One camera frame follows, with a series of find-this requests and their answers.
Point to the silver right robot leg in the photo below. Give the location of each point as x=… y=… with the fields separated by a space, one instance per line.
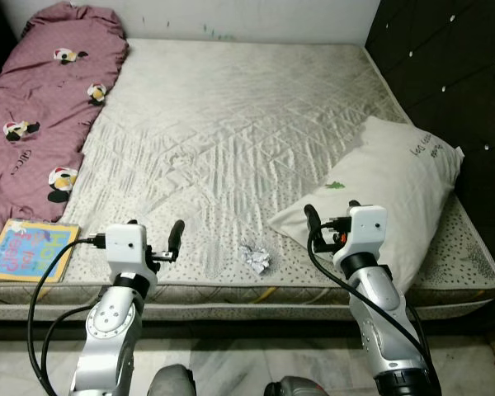
x=295 y=387

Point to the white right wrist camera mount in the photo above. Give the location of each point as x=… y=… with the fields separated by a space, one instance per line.
x=365 y=227

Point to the silver left robot leg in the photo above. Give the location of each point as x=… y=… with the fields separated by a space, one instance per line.
x=173 y=381

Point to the white paper ball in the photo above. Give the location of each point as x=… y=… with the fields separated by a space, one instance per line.
x=253 y=257

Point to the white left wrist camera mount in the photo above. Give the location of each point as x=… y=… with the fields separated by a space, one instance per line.
x=125 y=247

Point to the white quilted mattress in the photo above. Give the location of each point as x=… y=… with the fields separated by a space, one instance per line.
x=231 y=124

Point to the pink cartoon print blanket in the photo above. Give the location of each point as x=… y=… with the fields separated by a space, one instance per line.
x=41 y=107

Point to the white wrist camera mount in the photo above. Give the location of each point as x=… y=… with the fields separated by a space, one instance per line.
x=365 y=227
x=125 y=247

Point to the white pillow with lettering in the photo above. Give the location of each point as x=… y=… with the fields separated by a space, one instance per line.
x=379 y=181

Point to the silver robot leg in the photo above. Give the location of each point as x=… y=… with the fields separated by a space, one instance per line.
x=295 y=387
x=173 y=381

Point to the black tufted headboard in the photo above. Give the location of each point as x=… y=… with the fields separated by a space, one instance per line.
x=445 y=66

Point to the colourful children's book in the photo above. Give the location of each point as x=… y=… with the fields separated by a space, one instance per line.
x=25 y=252

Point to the pale bed base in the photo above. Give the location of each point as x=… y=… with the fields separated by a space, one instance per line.
x=231 y=312

